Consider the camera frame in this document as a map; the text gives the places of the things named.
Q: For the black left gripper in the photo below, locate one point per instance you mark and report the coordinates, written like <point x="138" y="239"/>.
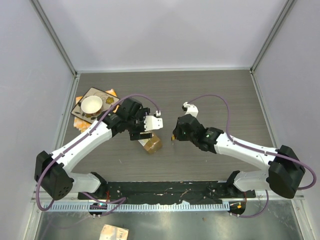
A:
<point x="136" y="135"/>

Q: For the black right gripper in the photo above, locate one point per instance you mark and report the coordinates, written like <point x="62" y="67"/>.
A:
<point x="177" y="132"/>

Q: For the brown cardboard express box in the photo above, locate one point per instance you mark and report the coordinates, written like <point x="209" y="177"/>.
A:
<point x="151" y="145"/>

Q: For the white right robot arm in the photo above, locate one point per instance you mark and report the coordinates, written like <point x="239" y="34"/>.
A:
<point x="279" y="169"/>

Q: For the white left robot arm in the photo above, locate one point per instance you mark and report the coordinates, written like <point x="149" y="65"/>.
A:
<point x="54" y="171"/>

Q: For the floral square plate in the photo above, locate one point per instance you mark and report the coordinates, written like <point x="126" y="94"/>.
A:
<point x="108" y="100"/>

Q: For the white floral bowl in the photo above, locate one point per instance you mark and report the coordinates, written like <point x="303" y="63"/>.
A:
<point x="91" y="106"/>

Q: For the orange checkered cloth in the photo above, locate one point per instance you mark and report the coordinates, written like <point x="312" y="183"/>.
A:
<point x="82" y="125"/>

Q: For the pink paper packet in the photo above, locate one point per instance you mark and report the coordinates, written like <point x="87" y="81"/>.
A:
<point x="110" y="232"/>

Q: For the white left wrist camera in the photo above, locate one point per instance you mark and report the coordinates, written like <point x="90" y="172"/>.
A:
<point x="153" y="122"/>

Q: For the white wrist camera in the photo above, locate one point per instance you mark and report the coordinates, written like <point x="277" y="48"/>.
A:
<point x="190" y="109"/>
<point x="153" y="122"/>

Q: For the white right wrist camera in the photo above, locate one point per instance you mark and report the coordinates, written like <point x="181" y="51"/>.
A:
<point x="190" y="109"/>

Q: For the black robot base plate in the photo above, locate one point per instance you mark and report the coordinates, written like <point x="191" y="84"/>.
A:
<point x="173" y="192"/>

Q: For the white slotted cable duct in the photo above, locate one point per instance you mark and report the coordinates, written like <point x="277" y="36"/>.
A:
<point x="91" y="206"/>

